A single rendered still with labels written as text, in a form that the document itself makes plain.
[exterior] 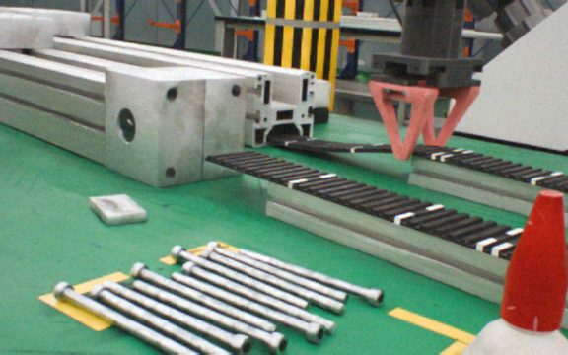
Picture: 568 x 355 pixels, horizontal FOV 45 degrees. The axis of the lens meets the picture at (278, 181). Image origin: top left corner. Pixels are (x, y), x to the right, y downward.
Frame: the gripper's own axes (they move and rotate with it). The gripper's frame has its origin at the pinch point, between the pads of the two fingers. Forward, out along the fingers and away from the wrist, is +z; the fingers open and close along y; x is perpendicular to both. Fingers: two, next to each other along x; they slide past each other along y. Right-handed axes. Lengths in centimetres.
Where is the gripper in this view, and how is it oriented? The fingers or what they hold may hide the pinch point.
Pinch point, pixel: (418, 148)
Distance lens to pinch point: 69.7
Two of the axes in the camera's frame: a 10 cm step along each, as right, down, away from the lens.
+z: -0.6, 9.7, 2.5
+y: -7.3, 1.3, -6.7
